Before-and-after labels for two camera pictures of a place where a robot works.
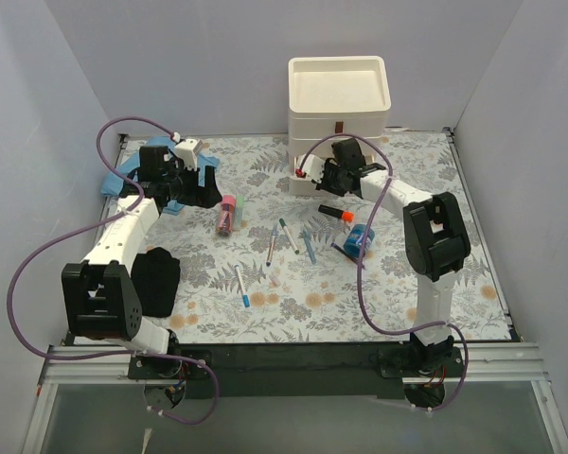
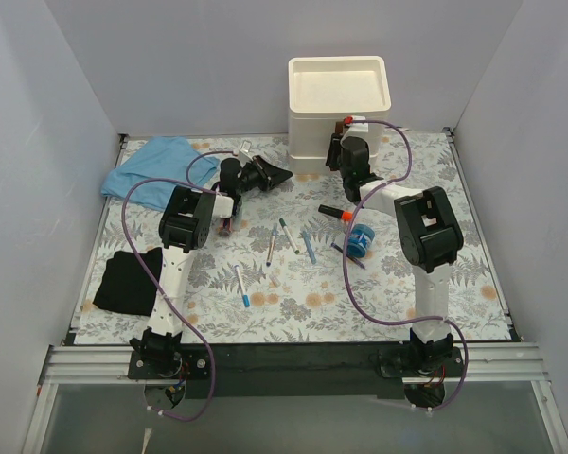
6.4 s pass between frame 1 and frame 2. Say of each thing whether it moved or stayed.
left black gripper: moved
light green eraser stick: stayed
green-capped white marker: stayed
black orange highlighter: stayed
